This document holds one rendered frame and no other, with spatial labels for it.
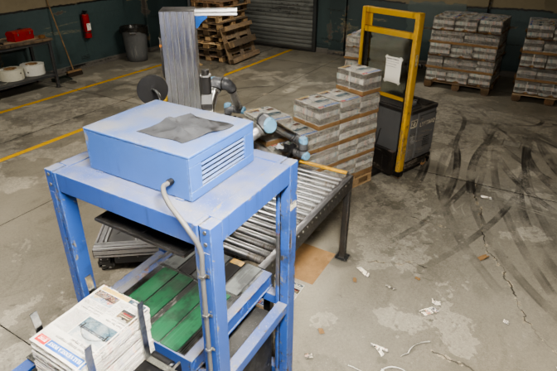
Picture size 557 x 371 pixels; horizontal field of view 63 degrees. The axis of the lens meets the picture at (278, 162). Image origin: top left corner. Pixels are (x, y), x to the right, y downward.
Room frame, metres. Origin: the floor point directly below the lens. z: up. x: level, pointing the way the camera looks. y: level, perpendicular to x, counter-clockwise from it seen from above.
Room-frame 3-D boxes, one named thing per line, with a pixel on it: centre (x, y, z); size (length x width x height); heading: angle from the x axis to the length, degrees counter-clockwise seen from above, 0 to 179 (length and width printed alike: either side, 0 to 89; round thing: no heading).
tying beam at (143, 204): (1.87, 0.48, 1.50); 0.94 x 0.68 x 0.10; 60
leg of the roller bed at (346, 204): (3.18, -0.56, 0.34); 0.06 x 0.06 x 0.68; 60
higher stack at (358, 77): (4.65, -0.84, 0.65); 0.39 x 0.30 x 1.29; 39
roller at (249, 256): (2.24, 0.27, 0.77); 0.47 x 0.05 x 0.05; 60
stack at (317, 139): (4.19, -0.28, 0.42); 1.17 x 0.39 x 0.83; 129
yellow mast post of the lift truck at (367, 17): (5.17, -0.97, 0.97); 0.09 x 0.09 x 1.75; 39
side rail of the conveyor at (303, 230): (2.63, -0.24, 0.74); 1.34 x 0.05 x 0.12; 150
